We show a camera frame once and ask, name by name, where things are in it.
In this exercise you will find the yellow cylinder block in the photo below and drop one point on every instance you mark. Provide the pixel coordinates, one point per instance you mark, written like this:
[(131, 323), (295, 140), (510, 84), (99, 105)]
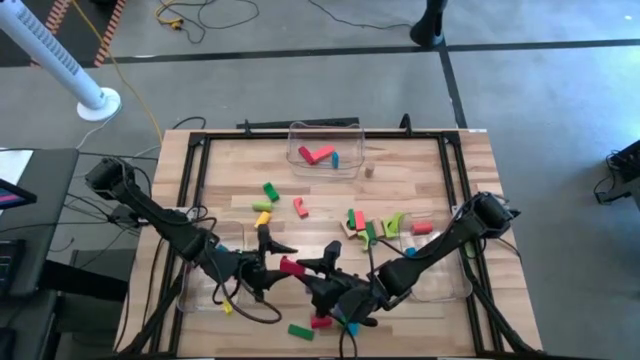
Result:
[(262, 219)]

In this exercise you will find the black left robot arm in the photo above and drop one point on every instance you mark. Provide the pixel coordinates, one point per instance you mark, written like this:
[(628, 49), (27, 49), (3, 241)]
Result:
[(165, 222)]

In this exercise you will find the black side desk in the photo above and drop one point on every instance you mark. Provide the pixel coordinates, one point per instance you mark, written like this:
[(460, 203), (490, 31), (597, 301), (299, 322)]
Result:
[(50, 200)]

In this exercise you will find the small light green block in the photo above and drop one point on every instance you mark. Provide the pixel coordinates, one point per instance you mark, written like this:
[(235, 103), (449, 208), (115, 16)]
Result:
[(365, 243)]

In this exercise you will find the black metal table frame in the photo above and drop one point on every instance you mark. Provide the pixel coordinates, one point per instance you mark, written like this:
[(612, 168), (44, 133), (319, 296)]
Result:
[(425, 135)]

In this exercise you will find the white tower fan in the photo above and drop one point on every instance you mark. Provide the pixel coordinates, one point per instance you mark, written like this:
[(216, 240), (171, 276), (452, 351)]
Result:
[(45, 50)]

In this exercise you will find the short pink plank block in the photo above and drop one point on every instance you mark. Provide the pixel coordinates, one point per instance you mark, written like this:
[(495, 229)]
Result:
[(359, 220)]

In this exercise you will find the black orange striped mat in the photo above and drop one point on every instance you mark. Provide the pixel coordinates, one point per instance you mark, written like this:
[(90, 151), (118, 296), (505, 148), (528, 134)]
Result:
[(80, 35)]

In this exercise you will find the green plank block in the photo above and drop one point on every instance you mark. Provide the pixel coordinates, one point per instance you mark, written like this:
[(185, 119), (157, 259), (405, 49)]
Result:
[(351, 218), (301, 332), (370, 231)]

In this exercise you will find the keyboard with lit keys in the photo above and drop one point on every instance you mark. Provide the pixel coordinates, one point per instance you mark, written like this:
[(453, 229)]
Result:
[(7, 265)]

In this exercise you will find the light green cylinder block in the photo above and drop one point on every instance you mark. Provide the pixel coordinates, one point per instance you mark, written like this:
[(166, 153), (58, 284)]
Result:
[(261, 205)]

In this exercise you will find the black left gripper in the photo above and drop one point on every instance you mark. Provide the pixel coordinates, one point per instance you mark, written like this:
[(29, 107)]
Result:
[(250, 272)]

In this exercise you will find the red arch block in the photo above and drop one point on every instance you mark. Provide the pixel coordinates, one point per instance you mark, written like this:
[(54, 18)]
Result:
[(291, 266)]

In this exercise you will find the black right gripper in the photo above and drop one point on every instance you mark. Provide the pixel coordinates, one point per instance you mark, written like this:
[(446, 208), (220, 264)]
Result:
[(350, 300)]

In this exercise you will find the blue plank block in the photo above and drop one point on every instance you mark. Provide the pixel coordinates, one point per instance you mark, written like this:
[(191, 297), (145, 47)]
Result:
[(352, 328), (335, 160)]

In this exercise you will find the red plank block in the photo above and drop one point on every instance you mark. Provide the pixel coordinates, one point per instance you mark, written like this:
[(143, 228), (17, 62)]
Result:
[(306, 155)]

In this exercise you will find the white sheet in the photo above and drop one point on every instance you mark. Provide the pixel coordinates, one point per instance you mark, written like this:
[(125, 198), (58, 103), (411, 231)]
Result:
[(12, 165)]

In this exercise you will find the black frame clamp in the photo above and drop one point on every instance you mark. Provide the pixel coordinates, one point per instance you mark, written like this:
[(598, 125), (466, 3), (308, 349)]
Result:
[(405, 122)]

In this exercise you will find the long pink plank block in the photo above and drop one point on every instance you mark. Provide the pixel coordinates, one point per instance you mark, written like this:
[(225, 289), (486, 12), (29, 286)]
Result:
[(323, 152)]

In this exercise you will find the light green arch block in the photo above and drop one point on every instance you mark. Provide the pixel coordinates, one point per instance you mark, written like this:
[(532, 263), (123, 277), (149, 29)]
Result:
[(393, 225)]

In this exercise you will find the black power adapter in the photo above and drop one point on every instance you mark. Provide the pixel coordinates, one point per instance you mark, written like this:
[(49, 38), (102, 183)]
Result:
[(122, 216)]

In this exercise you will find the blue cylinder block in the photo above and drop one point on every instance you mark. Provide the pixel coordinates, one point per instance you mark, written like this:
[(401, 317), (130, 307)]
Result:
[(410, 251)]

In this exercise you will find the small red cube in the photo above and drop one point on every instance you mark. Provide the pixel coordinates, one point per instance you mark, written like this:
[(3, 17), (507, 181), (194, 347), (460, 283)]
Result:
[(300, 207)]

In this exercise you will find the red cylinder block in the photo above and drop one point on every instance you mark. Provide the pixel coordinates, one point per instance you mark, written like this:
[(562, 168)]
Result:
[(321, 322), (422, 228)]

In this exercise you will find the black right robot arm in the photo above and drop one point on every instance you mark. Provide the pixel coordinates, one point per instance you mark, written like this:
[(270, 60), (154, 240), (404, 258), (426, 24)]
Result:
[(440, 245)]

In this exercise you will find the black diagonal frame strut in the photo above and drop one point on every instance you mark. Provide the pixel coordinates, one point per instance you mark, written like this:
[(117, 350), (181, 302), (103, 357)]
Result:
[(152, 320), (500, 325)]

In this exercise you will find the purple plank block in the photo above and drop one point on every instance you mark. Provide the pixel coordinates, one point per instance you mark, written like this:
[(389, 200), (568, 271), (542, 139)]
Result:
[(340, 314)]

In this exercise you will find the clear plastic bin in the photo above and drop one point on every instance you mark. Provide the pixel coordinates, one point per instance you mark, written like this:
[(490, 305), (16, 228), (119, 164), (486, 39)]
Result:
[(200, 300), (350, 150), (445, 287)]

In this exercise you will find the black floor stand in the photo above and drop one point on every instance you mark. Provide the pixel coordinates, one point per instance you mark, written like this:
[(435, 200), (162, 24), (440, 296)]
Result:
[(429, 30)]

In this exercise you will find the lit monitor screen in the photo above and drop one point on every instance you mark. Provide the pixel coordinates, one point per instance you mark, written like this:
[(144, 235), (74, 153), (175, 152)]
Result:
[(12, 196)]

